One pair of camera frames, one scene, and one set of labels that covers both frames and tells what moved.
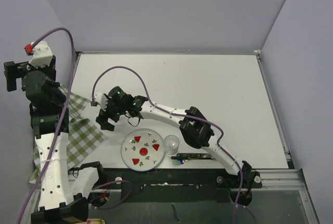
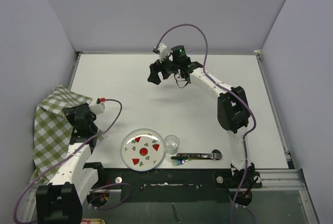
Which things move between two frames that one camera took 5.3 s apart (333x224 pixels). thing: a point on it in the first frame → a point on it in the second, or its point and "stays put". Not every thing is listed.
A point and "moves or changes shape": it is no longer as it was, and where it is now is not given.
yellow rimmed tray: (95, 221) stays put
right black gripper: (102, 119) → (156, 67)
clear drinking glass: (171, 143) stays put
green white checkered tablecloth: (84, 136) moves or changes shape
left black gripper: (15, 70) → (68, 112)
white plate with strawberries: (142, 149) stays put
